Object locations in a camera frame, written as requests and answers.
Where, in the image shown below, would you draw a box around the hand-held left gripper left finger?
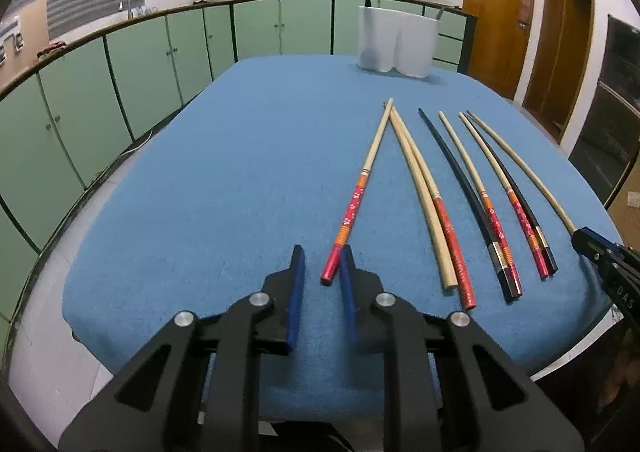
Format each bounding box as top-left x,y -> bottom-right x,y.
59,245 -> 306,452

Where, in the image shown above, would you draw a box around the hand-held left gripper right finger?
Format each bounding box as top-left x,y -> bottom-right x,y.
339,245 -> 586,452

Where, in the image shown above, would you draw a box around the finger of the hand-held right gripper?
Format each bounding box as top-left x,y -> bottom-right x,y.
571,227 -> 623,265

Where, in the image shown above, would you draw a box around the black chopstick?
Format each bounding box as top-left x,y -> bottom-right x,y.
418,108 -> 516,303
465,117 -> 558,276

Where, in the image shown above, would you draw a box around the red floral bamboo chopstick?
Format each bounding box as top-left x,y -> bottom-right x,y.
459,112 -> 550,280
439,111 -> 523,297
320,98 -> 396,288

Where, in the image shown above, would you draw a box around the plain bamboo chopstick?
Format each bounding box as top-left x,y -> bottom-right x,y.
382,102 -> 458,291
466,110 -> 578,235

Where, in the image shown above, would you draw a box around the plain red handle chopstick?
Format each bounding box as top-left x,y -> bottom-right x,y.
390,105 -> 478,310

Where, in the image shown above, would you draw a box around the white utensil holder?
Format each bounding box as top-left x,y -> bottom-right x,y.
357,6 -> 438,79

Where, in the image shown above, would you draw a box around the cardboard box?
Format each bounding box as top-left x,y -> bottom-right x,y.
607,172 -> 640,248

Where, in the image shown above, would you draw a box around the dark cabinet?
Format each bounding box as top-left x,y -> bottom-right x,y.
570,14 -> 640,208

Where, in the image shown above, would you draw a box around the blue table mat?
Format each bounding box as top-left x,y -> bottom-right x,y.
62,54 -> 623,425

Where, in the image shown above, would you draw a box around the wooden door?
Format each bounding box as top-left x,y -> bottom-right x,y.
522,0 -> 596,143
462,0 -> 536,100

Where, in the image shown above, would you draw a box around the green lower kitchen cabinets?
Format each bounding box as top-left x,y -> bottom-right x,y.
0,0 -> 476,333

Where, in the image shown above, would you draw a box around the cardboard sheet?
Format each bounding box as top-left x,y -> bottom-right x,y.
0,0 -> 51,83

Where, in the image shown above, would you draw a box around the white cable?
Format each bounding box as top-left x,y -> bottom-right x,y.
95,127 -> 153,183

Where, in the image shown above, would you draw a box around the white bracket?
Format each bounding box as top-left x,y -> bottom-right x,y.
0,17 -> 26,65

